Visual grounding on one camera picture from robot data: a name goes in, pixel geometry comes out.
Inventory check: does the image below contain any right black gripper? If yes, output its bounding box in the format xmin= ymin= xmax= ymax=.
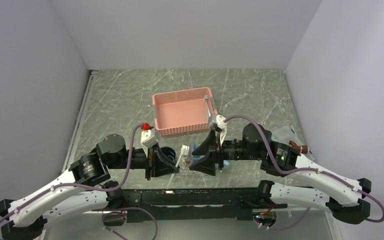
xmin=189 ymin=128 xmax=263 ymax=176

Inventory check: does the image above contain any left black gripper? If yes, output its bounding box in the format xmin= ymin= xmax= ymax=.
xmin=108 ymin=141 xmax=180 ymax=180

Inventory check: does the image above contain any dark blue mug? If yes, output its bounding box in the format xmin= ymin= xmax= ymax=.
xmin=161 ymin=146 xmax=177 ymax=163

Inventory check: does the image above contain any pink perforated plastic basket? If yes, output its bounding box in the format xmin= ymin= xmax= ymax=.
xmin=152 ymin=87 xmax=217 ymax=137

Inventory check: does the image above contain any clear plastic toothbrush case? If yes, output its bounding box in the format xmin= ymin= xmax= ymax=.
xmin=271 ymin=125 xmax=302 ymax=145

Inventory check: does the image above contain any blue toothpaste tube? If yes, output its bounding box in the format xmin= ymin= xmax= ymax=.
xmin=192 ymin=155 xmax=201 ymax=164

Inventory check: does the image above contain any light blue mug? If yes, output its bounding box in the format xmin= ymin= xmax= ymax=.
xmin=222 ymin=160 xmax=231 ymax=169

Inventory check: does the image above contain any clear textured oval tray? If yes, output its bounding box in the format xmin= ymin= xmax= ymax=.
xmin=175 ymin=145 xmax=199 ymax=176

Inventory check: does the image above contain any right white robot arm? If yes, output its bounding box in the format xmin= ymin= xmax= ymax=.
xmin=189 ymin=123 xmax=371 ymax=225

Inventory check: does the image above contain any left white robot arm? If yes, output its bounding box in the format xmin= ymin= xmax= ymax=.
xmin=0 ymin=130 xmax=179 ymax=240

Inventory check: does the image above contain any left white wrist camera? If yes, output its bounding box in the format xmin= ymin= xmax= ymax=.
xmin=140 ymin=122 xmax=161 ymax=150

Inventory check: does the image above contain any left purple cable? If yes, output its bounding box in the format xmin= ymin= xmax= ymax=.
xmin=0 ymin=124 xmax=148 ymax=240

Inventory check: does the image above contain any purple cable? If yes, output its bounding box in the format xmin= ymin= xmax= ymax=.
xmin=223 ymin=114 xmax=384 ymax=232
xmin=0 ymin=124 xmax=148 ymax=240

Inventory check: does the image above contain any black base frame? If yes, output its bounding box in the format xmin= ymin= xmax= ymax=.
xmin=103 ymin=187 xmax=287 ymax=223

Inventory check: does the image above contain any aluminium rail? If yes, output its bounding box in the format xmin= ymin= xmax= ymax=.
xmin=66 ymin=70 xmax=99 ymax=160

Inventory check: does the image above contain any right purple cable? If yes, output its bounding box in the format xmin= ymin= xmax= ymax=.
xmin=223 ymin=114 xmax=384 ymax=232

